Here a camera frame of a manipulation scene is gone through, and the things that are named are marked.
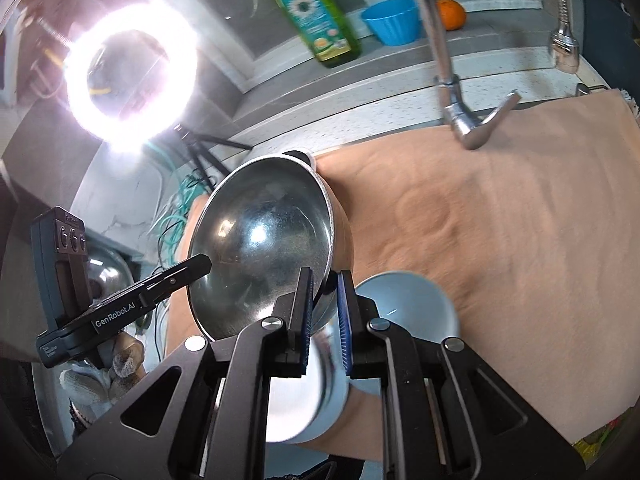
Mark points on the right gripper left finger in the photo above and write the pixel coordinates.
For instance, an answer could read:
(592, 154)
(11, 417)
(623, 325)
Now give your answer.
(202, 413)

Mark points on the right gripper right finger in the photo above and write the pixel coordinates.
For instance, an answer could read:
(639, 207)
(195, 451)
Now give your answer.
(447, 414)

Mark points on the white plate gold leaf pattern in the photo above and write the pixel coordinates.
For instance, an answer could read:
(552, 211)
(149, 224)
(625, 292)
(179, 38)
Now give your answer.
(302, 409)

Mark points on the light blue ceramic bowl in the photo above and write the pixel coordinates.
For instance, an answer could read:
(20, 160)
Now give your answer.
(413, 302)

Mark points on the large stainless steel bowl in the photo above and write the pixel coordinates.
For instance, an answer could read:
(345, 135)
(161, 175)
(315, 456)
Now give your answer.
(267, 220)

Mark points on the chrome kitchen faucet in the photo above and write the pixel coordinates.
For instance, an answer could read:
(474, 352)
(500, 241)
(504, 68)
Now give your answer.
(469, 130)

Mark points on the gloved left hand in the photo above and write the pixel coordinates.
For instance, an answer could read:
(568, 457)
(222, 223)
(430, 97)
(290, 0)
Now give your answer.
(88, 385)

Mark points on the steel pot lid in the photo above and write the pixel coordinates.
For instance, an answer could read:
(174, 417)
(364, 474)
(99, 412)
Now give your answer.
(107, 275)

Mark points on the beige towel mat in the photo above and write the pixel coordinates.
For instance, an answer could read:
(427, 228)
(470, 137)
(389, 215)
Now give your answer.
(534, 238)

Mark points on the black tripod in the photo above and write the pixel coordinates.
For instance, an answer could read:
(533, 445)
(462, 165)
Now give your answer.
(197, 146)

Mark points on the green dish soap bottle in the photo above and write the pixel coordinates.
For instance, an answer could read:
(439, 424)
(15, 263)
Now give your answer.
(324, 28)

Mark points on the blue plastic cup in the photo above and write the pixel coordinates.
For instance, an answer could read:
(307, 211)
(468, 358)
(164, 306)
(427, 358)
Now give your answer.
(393, 22)

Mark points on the orange fruit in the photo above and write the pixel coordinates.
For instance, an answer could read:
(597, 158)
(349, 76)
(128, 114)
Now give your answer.
(452, 14)

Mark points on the ring light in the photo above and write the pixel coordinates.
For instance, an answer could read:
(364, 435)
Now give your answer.
(130, 76)

